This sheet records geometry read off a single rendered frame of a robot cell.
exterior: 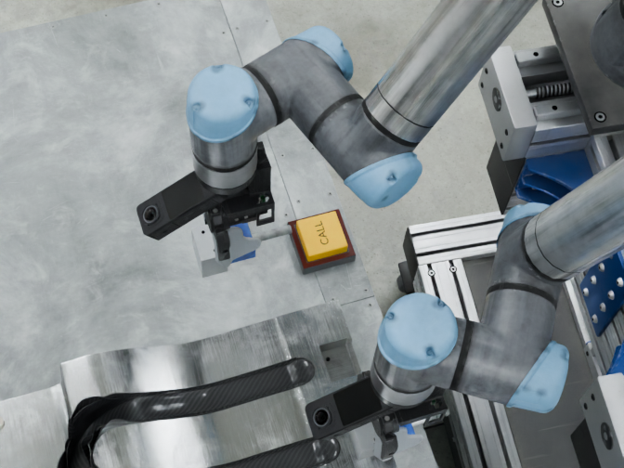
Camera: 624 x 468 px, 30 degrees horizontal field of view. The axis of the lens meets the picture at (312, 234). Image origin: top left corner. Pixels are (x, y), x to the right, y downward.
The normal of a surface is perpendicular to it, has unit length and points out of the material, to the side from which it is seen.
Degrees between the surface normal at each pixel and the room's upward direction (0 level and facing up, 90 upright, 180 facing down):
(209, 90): 0
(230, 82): 0
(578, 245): 82
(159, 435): 27
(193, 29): 0
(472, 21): 54
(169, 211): 32
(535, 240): 73
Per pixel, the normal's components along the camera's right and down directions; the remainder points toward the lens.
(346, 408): -0.46, -0.22
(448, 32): -0.54, 0.16
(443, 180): 0.04, -0.44
